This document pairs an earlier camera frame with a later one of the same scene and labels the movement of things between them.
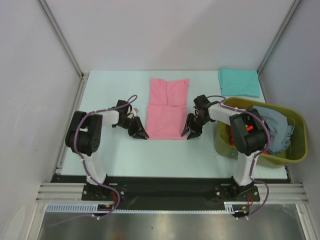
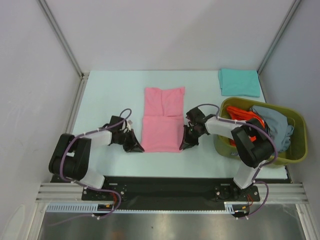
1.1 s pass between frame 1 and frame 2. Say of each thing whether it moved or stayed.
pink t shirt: moved
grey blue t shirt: stayed
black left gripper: moved
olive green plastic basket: stayed
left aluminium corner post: stayed
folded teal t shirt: stayed
